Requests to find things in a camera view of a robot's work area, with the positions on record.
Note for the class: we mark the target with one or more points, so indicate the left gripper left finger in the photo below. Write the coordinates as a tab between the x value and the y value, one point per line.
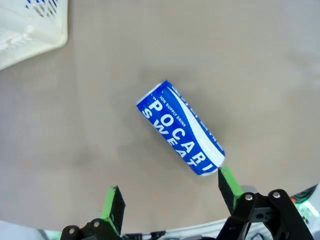
115	212

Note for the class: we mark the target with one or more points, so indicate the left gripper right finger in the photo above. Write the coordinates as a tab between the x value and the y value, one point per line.
250	215

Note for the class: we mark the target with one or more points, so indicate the cream folding basket brown rim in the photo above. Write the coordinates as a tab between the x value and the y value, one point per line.
30	42

